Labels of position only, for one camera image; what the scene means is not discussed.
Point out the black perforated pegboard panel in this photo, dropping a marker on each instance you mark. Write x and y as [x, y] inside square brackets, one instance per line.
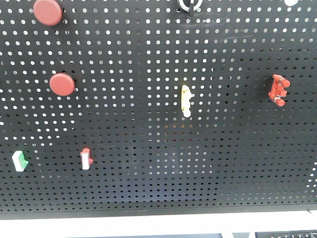
[237, 152]

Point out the red mushroom button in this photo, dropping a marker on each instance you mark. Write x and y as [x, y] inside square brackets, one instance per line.
[62, 84]
[47, 12]

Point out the black white selector knob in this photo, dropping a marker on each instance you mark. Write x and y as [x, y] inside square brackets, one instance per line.
[191, 7]

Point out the yellow toggle switch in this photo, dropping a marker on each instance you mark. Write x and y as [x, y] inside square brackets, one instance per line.
[186, 96]

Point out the upper red mushroom button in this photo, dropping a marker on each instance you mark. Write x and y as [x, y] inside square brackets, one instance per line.
[47, 12]

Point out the white standing desk frame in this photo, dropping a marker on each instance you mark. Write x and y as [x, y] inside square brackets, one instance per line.
[159, 225]

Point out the desk height control panel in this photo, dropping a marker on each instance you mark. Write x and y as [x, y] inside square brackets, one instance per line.
[288, 234]

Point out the red white rocker switch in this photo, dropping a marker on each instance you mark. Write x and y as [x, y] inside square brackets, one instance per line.
[86, 161]

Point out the red toggle switch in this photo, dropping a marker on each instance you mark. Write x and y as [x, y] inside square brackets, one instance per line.
[277, 89]

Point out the lower red mushroom button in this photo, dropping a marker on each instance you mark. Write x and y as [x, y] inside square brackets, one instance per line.
[62, 84]

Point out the green white rocker switch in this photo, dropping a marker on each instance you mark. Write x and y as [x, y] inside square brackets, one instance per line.
[19, 161]

